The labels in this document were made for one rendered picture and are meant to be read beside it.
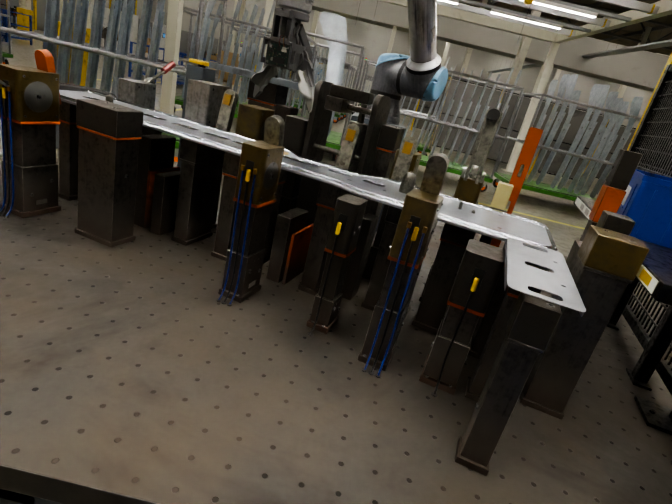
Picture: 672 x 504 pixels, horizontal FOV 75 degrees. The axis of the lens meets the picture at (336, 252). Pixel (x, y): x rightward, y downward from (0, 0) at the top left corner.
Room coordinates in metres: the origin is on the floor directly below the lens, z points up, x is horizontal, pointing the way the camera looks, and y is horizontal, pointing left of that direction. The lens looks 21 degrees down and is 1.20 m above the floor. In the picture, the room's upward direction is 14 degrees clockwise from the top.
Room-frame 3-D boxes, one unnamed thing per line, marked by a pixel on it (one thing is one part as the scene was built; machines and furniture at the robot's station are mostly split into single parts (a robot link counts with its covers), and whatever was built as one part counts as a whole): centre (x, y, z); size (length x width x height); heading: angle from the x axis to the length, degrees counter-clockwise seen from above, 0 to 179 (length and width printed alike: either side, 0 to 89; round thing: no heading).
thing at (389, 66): (1.73, -0.05, 1.27); 0.13 x 0.12 x 0.14; 58
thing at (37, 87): (1.07, 0.83, 0.88); 0.14 x 0.09 x 0.36; 164
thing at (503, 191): (1.07, -0.35, 0.88); 0.04 x 0.04 x 0.37; 74
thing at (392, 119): (1.74, -0.04, 1.15); 0.15 x 0.15 x 0.10
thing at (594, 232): (0.77, -0.47, 0.88); 0.08 x 0.08 x 0.36; 74
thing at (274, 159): (0.90, 0.20, 0.87); 0.12 x 0.07 x 0.35; 164
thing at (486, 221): (1.10, 0.23, 1.00); 1.38 x 0.22 x 0.02; 74
